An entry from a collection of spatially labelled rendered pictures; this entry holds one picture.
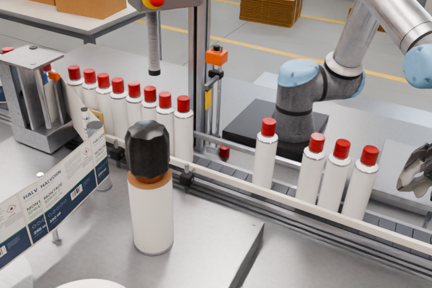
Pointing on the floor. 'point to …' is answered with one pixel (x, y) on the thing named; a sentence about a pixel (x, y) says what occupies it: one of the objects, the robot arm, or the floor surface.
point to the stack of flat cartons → (270, 5)
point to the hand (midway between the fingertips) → (402, 184)
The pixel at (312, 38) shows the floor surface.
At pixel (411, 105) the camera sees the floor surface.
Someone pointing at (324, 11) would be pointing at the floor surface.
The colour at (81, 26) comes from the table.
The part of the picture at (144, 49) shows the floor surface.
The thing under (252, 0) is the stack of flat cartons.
